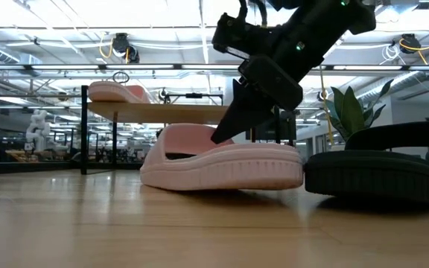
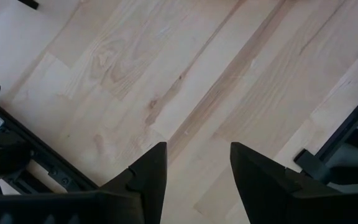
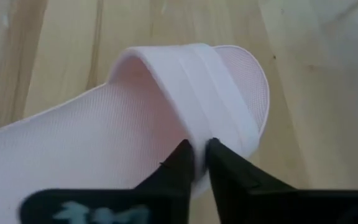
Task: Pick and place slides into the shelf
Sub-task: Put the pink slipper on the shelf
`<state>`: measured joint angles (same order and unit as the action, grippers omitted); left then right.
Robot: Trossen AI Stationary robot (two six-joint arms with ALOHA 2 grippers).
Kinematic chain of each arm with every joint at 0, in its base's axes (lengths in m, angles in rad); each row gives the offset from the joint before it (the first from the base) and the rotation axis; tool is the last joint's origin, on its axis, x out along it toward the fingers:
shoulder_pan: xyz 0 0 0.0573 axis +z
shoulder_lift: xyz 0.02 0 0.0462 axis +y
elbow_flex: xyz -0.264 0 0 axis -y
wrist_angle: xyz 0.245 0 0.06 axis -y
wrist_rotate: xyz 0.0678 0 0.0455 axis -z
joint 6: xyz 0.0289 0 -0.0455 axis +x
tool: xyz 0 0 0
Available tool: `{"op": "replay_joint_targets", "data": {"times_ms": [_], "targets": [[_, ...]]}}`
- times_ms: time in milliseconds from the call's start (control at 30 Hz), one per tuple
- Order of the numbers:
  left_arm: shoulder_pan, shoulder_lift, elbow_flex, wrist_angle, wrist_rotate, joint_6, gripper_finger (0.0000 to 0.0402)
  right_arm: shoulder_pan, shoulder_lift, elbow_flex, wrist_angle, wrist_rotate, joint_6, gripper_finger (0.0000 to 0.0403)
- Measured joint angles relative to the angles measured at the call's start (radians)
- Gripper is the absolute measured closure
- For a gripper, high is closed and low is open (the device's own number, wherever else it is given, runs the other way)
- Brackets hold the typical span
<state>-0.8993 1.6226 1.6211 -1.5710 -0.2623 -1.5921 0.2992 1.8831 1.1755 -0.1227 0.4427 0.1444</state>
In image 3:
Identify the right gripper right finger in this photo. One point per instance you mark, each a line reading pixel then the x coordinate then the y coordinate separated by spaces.
pixel 238 186

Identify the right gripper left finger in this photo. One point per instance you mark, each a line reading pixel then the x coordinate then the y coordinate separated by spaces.
pixel 172 183

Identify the pink slide sandal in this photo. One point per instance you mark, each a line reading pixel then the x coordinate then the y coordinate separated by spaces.
pixel 104 133

